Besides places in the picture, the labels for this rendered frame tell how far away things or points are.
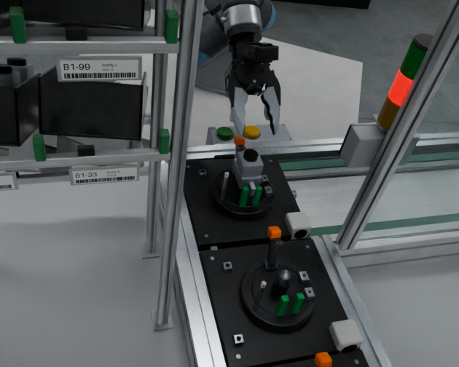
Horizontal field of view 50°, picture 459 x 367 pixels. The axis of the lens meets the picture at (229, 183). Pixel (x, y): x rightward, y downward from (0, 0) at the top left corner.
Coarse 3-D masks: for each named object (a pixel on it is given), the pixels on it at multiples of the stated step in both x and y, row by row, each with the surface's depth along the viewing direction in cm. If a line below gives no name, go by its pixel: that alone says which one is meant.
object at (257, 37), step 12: (228, 36) 97; (240, 36) 97; (252, 36) 97; (240, 60) 94; (252, 60) 95; (228, 72) 98; (240, 72) 94; (252, 72) 94; (264, 72) 95; (252, 84) 95
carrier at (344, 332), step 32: (224, 256) 96; (256, 256) 97; (288, 256) 98; (320, 256) 99; (224, 288) 91; (256, 288) 89; (288, 288) 88; (320, 288) 94; (224, 320) 86; (256, 320) 86; (288, 320) 86; (320, 320) 89; (352, 320) 88; (224, 352) 82; (256, 352) 83; (288, 352) 84
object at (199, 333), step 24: (192, 240) 99; (192, 264) 95; (336, 264) 100; (192, 288) 91; (336, 288) 96; (192, 312) 88; (360, 312) 93; (192, 336) 84; (216, 336) 85; (192, 360) 86; (216, 360) 82; (384, 360) 86
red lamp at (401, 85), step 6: (396, 78) 79; (402, 78) 77; (396, 84) 78; (402, 84) 77; (408, 84) 77; (390, 90) 81; (396, 90) 79; (402, 90) 78; (390, 96) 80; (396, 96) 79; (402, 96) 78; (396, 102) 80
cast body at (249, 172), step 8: (240, 152) 100; (248, 152) 99; (256, 152) 100; (240, 160) 99; (248, 160) 99; (256, 160) 99; (232, 168) 105; (240, 168) 99; (248, 168) 98; (256, 168) 99; (240, 176) 100; (248, 176) 100; (256, 176) 101; (240, 184) 100; (248, 184) 101; (256, 184) 102; (248, 192) 101
